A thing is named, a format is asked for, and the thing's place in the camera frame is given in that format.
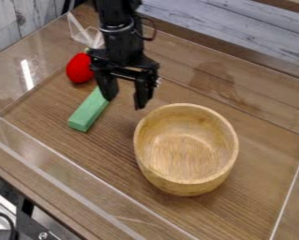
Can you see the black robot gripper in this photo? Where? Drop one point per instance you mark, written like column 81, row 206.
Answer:
column 121, row 60

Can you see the green rectangular block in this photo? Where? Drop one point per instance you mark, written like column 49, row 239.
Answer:
column 88, row 111

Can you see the light wooden bowl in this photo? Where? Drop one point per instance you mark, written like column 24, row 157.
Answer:
column 185, row 148

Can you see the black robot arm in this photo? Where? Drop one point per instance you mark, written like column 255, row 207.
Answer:
column 117, row 13

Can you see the red plush strawberry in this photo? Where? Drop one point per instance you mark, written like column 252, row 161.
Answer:
column 77, row 68

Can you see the clear acrylic corner bracket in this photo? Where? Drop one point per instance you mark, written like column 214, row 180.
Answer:
column 88, row 36

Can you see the clear acrylic tray wall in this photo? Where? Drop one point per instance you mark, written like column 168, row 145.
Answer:
column 93, row 209

